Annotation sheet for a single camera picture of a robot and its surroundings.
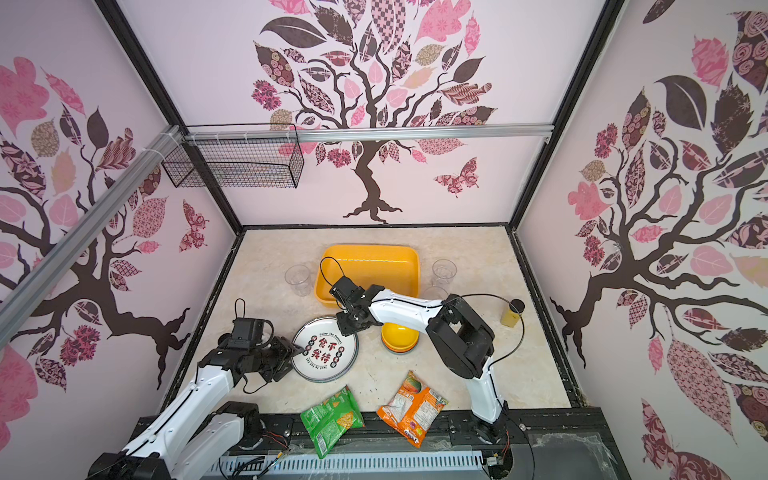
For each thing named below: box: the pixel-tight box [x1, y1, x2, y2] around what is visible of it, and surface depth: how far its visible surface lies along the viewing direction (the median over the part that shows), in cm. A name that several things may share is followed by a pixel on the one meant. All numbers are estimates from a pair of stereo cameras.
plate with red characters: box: [291, 316, 359, 383], surface depth 87 cm
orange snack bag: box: [376, 370, 449, 449], surface depth 76 cm
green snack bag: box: [300, 385, 366, 459], surface depth 74 cm
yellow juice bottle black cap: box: [501, 298, 526, 328], surface depth 89 cm
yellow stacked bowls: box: [381, 323, 421, 354], surface depth 85 cm
